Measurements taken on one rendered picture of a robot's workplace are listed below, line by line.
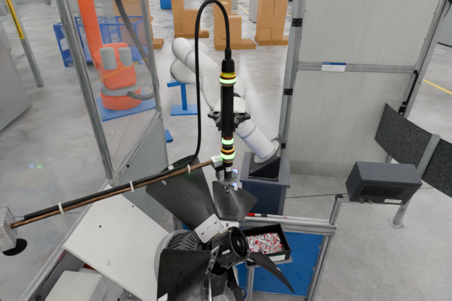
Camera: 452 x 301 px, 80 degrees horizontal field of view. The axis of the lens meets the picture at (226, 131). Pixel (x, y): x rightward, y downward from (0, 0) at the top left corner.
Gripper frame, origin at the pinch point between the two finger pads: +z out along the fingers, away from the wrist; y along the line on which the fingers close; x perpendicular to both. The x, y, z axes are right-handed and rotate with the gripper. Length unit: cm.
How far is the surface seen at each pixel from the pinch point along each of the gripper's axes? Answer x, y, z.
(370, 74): -41, -111, -179
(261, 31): -120, -19, -814
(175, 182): -23.2, 17.7, 1.5
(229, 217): -44.6, -0.4, -4.4
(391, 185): -43, -70, -29
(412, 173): -39, -80, -34
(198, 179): -25.1, 10.7, -2.9
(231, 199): -45.5, -0.5, -15.3
